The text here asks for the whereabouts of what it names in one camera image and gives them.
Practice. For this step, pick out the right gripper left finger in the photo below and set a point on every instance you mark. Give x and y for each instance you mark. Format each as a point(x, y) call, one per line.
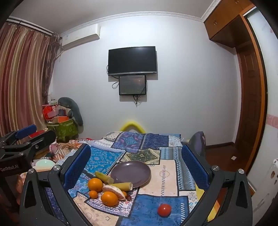
point(35, 206)

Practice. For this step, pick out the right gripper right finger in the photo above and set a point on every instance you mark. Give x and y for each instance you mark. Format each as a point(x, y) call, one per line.
point(236, 208)

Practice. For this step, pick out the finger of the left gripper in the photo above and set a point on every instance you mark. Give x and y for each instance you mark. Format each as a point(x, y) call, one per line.
point(20, 132)
point(29, 147)

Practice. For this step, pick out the large orange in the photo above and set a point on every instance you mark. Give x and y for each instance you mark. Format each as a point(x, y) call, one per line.
point(109, 199)
point(95, 184)

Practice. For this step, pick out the peeled pomelo wedge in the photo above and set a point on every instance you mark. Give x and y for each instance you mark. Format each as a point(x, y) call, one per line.
point(114, 190)

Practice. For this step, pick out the red tomato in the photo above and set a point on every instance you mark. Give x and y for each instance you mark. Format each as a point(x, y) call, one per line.
point(164, 210)

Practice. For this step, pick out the pale green bowl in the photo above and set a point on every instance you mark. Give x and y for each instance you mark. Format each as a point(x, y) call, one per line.
point(44, 165)

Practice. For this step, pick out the green storage box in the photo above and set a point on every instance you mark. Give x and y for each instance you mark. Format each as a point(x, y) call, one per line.
point(64, 131)

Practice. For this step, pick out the grey plush toy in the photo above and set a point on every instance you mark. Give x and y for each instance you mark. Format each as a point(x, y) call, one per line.
point(74, 109)

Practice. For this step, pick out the blue patchwork bedspread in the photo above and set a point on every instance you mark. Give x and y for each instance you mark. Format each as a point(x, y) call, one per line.
point(170, 181)

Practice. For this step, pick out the small dark red fruit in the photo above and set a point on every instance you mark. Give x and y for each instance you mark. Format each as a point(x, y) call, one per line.
point(129, 198)

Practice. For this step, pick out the yellow curved cushion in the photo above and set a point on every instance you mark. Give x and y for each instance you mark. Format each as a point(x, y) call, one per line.
point(133, 126)

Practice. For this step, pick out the purple round plate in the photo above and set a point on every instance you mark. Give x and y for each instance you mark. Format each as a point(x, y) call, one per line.
point(135, 172)

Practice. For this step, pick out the dark purple chair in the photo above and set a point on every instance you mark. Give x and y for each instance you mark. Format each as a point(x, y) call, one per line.
point(197, 143)

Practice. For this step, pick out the striped red curtain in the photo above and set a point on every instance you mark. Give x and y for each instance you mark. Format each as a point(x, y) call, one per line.
point(27, 63)

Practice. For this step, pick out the white air conditioner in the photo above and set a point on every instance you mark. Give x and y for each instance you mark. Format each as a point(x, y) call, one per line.
point(72, 39)

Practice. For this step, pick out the small wall monitor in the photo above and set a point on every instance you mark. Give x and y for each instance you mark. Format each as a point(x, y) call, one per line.
point(132, 85)

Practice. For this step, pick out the large wall television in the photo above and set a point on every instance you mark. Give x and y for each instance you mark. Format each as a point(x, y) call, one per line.
point(132, 60)

